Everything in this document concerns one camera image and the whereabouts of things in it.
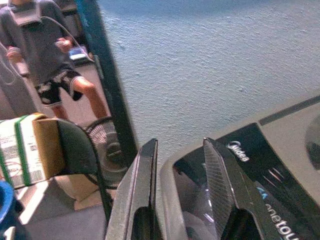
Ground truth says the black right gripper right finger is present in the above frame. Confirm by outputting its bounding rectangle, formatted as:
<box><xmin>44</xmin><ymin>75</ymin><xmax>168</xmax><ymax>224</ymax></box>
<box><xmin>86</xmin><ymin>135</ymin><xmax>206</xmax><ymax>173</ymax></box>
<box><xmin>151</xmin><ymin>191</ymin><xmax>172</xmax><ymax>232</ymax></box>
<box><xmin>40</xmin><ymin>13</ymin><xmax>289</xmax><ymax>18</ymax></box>
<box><xmin>202</xmin><ymin>136</ymin><xmax>279</xmax><ymax>240</ymax></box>

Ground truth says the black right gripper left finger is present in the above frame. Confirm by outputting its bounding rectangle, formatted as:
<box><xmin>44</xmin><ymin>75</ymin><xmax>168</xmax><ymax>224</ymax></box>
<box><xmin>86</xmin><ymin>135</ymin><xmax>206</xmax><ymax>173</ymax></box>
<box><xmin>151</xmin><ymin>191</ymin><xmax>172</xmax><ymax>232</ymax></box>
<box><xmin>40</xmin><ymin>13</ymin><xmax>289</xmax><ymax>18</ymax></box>
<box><xmin>104</xmin><ymin>138</ymin><xmax>162</xmax><ymax>240</ymax></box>

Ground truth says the grey top-load washing machine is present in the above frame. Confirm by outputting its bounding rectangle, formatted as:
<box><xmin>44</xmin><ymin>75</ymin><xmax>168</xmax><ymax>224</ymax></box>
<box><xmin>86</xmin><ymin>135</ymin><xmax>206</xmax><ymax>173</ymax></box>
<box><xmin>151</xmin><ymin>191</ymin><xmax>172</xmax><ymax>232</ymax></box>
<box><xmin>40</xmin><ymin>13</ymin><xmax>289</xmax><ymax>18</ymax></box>
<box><xmin>154</xmin><ymin>93</ymin><xmax>320</xmax><ymax>240</ymax></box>

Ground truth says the person in grey shirt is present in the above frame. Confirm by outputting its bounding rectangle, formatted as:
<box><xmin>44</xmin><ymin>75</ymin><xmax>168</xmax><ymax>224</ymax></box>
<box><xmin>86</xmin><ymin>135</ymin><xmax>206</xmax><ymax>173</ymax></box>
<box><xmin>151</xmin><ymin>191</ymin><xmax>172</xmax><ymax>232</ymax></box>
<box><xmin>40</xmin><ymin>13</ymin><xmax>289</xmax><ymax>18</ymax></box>
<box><xmin>0</xmin><ymin>0</ymin><xmax>112</xmax><ymax>121</ymax></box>

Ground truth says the small blue-screen device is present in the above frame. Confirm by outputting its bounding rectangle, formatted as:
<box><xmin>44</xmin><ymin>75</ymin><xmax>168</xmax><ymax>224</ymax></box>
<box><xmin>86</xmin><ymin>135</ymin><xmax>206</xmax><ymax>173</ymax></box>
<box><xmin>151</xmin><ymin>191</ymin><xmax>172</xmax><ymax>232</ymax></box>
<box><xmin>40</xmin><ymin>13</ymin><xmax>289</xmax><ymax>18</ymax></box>
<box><xmin>68</xmin><ymin>46</ymin><xmax>88</xmax><ymax>62</ymax></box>

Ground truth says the black door frame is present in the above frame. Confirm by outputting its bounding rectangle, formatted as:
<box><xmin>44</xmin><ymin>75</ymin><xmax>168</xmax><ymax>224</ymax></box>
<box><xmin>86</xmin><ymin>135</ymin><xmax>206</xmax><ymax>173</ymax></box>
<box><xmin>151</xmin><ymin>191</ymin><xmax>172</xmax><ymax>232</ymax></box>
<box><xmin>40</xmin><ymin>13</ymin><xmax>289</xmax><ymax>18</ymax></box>
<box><xmin>77</xmin><ymin>0</ymin><xmax>139</xmax><ymax>156</ymax></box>

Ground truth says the cardboard box with green tape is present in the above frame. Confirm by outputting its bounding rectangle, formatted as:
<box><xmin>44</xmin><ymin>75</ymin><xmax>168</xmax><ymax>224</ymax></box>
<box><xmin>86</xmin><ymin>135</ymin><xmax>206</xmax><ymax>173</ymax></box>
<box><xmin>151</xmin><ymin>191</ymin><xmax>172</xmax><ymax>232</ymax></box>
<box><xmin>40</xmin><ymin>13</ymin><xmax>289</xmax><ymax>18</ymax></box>
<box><xmin>0</xmin><ymin>112</ymin><xmax>66</xmax><ymax>190</ymax></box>

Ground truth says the blue plastic bucket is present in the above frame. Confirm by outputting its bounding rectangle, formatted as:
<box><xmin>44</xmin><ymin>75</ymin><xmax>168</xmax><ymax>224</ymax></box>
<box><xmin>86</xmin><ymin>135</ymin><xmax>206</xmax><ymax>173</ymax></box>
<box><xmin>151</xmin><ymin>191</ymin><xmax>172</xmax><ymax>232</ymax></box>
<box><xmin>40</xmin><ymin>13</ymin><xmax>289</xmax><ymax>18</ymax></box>
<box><xmin>0</xmin><ymin>180</ymin><xmax>26</xmax><ymax>240</ymax></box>

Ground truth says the dark green chair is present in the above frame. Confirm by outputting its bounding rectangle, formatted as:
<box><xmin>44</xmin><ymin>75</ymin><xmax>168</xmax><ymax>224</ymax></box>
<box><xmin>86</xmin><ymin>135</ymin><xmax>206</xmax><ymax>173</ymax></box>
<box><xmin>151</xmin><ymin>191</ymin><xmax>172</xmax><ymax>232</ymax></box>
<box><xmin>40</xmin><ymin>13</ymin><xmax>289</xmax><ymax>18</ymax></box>
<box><xmin>56</xmin><ymin>118</ymin><xmax>118</xmax><ymax>221</ymax></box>

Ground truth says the black floor fan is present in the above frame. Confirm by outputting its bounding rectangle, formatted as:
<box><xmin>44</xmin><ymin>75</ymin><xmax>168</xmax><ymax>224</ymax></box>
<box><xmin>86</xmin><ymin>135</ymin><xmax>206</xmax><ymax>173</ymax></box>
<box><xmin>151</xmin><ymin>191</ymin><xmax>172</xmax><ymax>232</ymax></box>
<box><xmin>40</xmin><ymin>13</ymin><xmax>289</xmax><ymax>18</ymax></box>
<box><xmin>83</xmin><ymin>116</ymin><xmax>133</xmax><ymax>190</ymax></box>

